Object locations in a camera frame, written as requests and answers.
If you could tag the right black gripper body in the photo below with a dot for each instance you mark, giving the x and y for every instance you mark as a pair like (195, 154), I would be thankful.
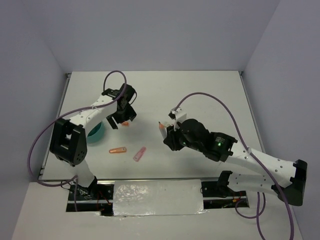
(176, 139)

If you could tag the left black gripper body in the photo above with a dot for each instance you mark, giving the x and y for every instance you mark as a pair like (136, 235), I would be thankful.
(127, 113)

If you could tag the orange tip highlighter body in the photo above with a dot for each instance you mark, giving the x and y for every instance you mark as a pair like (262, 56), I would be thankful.
(162, 130)

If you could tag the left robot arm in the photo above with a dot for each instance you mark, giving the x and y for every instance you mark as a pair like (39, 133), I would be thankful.
(69, 136)

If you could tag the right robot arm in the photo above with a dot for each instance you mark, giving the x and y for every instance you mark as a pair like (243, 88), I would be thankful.
(275, 176)

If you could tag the teal round organizer container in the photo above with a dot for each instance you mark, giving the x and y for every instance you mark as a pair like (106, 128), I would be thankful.
(96, 134)

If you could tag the pink correction tape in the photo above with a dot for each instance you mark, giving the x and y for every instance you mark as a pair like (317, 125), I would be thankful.
(139, 154)

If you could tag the silver foil sheet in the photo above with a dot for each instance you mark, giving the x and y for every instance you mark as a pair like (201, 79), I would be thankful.
(157, 198)

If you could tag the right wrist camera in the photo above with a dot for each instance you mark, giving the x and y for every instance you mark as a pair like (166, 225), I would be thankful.
(178, 115)

